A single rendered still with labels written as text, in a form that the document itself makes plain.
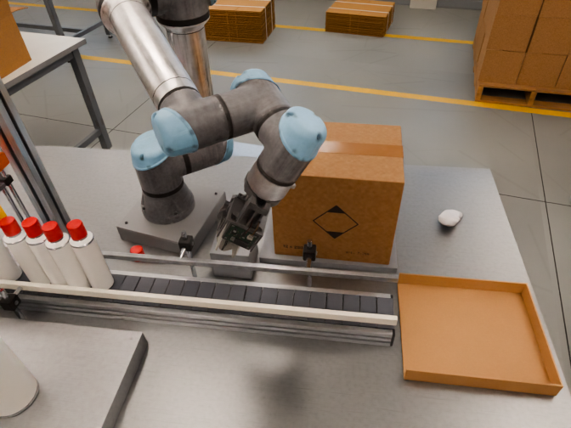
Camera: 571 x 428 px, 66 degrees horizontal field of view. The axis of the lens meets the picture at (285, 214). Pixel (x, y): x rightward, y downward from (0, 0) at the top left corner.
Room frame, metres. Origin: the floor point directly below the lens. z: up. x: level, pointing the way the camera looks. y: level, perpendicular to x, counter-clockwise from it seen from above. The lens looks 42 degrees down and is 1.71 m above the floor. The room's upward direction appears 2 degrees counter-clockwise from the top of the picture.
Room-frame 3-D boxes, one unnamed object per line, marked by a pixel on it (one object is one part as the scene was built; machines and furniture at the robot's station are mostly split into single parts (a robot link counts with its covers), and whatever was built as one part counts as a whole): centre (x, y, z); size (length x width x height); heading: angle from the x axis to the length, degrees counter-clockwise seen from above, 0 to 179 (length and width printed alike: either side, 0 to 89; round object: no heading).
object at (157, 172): (0.97, 0.33, 1.05); 0.13 x 0.12 x 0.14; 118
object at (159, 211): (0.97, 0.34, 0.93); 0.15 x 0.15 x 0.10
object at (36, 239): (0.70, 0.55, 0.98); 0.05 x 0.05 x 0.20
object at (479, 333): (0.55, -0.40, 0.85); 0.30 x 0.26 x 0.04; 81
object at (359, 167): (0.89, -0.14, 0.99); 0.30 x 0.24 x 0.27; 79
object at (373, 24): (4.94, -0.90, 0.10); 0.64 x 0.52 x 0.20; 67
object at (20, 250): (0.71, 0.60, 0.98); 0.05 x 0.05 x 0.20
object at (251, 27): (4.88, 0.40, 0.16); 0.64 x 0.53 x 0.31; 74
